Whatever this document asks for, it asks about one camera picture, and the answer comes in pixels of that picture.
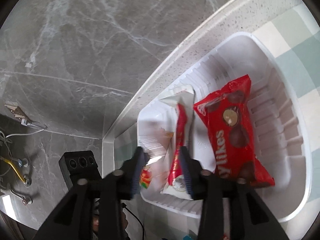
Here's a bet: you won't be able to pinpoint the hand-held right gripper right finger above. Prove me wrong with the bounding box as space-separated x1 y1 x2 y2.
179 146 285 240

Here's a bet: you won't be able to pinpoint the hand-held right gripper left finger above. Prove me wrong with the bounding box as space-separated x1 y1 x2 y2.
37 146 148 240

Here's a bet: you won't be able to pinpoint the orange snack packet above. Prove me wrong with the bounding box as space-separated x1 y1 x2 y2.
139 164 153 189

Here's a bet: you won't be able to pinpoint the white and red snack packet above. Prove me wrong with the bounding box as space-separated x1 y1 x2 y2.
159 84 196 201

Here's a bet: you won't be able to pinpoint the white plastic tray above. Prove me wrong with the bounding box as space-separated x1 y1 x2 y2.
137 31 313 223

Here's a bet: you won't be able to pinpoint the green checked tablecloth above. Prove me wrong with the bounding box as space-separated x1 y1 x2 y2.
250 4 320 207

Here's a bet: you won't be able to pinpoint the black cable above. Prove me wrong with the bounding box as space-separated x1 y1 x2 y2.
122 202 146 240

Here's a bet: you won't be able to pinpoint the white cable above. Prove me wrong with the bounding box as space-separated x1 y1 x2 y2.
0 126 48 155

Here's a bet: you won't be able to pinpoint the yellow hose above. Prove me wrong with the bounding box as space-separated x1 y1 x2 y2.
0 156 32 186

